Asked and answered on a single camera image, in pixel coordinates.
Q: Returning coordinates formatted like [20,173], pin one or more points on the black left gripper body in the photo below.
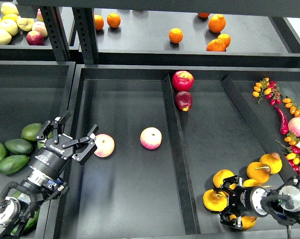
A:
[52,158]

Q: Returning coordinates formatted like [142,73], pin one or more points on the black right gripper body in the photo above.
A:
[246,201]

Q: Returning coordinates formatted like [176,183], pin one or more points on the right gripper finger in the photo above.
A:
[227,182]
[224,218]

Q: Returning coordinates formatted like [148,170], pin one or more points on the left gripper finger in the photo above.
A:
[57,127]
[81,149]

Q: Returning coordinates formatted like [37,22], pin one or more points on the dark green avocado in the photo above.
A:
[31,224]

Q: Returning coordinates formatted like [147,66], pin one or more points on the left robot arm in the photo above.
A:
[20,201]

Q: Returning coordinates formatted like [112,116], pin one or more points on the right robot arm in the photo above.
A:
[283,203]

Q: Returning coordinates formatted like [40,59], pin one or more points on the green avocado right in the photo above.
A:
[40,144]

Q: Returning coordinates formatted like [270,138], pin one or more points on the yellow pear bottom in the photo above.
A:
[248,221]

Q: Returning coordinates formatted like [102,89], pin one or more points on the green avocado top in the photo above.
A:
[30,131]

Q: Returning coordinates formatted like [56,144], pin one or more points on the yellow pear with brown tip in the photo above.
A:
[258,171]

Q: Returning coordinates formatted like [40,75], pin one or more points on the green avocado middle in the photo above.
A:
[19,146]

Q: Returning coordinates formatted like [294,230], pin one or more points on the green avocado lower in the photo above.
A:
[13,164]

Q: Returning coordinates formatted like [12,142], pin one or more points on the dark avocado bottom left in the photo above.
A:
[16,194]

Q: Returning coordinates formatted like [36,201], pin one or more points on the pink apple left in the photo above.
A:
[105,145]

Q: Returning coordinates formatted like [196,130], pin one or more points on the pink apple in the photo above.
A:
[150,138]
[105,145]

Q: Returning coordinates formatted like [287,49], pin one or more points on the cherry tomato bunch bottom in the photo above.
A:
[291,151]

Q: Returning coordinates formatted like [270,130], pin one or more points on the cherry tomato bunch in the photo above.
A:
[267,89]
[291,151]

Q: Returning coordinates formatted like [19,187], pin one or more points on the pink apple centre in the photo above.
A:
[150,138]

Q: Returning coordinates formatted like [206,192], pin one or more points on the red chili pepper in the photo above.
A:
[283,121]

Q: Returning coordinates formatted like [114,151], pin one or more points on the black upper left tray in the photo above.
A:
[19,49]

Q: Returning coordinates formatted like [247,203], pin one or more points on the black middle tray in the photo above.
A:
[138,193]

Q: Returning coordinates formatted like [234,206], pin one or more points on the red apple on shelf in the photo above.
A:
[35,38]

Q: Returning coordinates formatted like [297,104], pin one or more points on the pink apple right tray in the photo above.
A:
[294,126]

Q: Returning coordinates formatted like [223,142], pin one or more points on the dark red apple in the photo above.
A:
[183,100]

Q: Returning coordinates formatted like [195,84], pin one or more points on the pale peach on shelf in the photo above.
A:
[41,28]

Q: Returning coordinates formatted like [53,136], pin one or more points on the orange tomato bunch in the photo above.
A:
[292,106]

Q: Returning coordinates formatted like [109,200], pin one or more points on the pale yellow apple right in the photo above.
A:
[25,24]

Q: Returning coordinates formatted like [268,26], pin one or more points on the pale yellow apple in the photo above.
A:
[25,24]
[10,26]
[5,37]

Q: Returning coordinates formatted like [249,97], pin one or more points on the cherry tomato bunch top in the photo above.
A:
[267,89]

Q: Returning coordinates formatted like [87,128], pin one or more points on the pale yellow apple front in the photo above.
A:
[5,37]

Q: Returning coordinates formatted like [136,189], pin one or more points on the pale yellow apple middle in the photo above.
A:
[10,26]

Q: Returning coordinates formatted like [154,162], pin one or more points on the bright red apple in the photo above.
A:
[182,81]

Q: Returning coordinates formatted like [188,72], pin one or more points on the pink peach behind post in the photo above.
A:
[39,16]

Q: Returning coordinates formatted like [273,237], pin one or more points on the black shelf post right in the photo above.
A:
[85,27]

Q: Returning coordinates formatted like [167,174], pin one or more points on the black shelf post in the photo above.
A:
[56,33]
[85,27]

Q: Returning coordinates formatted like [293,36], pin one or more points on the black shelf post left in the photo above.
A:
[56,33]

